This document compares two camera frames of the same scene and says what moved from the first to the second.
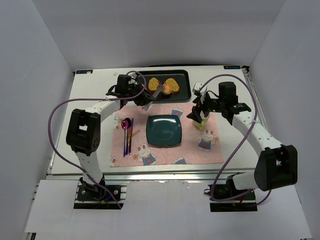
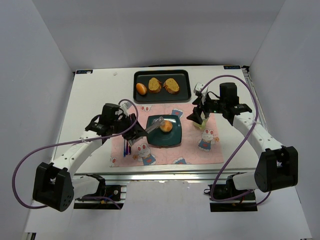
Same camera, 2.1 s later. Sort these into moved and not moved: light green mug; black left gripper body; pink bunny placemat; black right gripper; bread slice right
Moved: black left gripper body
Not moved: bread slice right; black right gripper; pink bunny placemat; light green mug
